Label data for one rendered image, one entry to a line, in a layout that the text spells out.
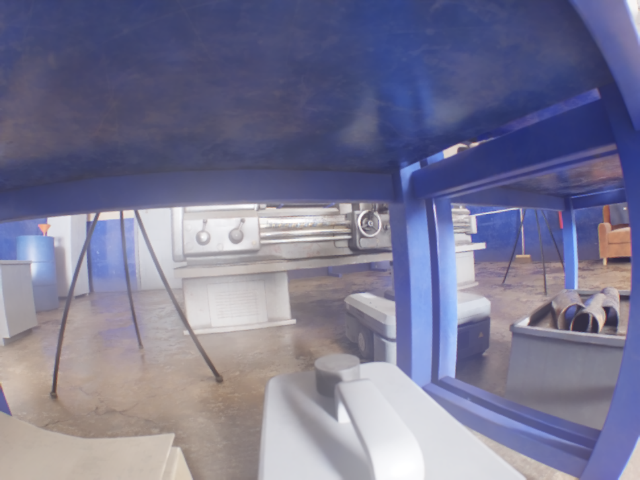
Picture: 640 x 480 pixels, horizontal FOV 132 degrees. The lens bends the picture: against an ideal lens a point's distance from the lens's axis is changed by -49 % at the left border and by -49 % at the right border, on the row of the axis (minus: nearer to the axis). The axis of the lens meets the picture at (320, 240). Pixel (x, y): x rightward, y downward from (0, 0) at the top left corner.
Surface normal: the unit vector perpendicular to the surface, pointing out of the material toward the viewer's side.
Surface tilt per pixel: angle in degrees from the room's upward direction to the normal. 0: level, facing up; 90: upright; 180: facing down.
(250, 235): 90
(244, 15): 180
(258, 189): 90
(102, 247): 90
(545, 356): 90
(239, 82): 180
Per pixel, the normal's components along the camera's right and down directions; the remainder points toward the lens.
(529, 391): -0.91, 0.05
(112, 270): 0.35, -0.06
